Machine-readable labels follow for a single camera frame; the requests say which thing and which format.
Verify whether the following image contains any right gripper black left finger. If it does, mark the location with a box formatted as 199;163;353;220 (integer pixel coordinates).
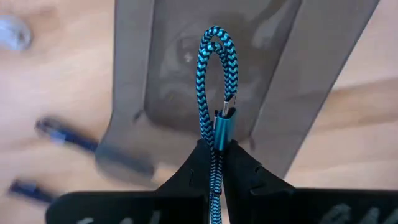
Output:
45;138;213;224

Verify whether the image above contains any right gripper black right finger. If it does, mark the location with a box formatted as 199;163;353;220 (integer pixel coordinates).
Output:
221;139;398;224

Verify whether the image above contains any teal braided USB-C cable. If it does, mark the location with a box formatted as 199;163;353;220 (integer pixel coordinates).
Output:
195;26;239;224

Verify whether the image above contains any purple braided USB-C cable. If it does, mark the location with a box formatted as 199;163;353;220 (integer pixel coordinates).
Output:
34;116;100;153

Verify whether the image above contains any transparent grey plastic bin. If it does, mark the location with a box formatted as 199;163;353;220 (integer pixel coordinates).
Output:
95;0;382;187

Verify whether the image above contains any white cable with black tie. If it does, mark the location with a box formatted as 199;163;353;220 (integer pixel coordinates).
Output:
0;14;34;52

